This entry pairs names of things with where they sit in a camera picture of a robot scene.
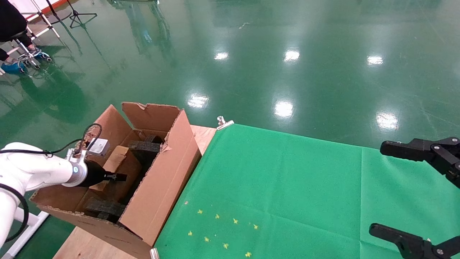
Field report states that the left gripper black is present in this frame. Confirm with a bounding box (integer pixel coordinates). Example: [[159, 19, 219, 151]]
[[86, 160, 127, 188]]

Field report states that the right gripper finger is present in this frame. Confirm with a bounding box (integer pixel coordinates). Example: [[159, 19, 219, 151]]
[[380, 137, 460, 187], [369, 223, 460, 259]]

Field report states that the small brown cardboard box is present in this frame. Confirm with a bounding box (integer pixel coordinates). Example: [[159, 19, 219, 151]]
[[89, 146, 142, 202]]

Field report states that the large open cardboard carton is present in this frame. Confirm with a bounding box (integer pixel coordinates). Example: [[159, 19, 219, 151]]
[[31, 102, 202, 259]]

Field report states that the black foam insert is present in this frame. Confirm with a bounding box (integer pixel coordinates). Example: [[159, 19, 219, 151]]
[[128, 135, 163, 159], [84, 197, 127, 222]]

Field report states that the large green tablecloth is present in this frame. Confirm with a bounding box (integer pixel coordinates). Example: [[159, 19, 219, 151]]
[[153, 123, 460, 259]]

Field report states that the chrome wheeled stool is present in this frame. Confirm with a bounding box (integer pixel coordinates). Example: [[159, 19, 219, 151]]
[[13, 31, 52, 69]]

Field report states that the black tripod stand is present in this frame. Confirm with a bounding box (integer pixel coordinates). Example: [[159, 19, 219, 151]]
[[68, 0, 98, 28]]

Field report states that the person in black clothes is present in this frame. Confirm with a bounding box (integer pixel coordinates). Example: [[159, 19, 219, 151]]
[[0, 0, 52, 75]]

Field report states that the white panel with red edge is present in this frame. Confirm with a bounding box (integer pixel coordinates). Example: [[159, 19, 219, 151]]
[[11, 0, 69, 15]]

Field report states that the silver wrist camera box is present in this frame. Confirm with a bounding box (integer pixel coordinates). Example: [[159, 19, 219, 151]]
[[66, 138, 109, 160]]

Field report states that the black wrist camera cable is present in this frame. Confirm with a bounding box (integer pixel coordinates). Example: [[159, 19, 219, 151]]
[[0, 123, 103, 242]]

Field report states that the white table frame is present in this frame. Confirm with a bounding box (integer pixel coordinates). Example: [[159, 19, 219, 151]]
[[0, 210, 50, 259]]

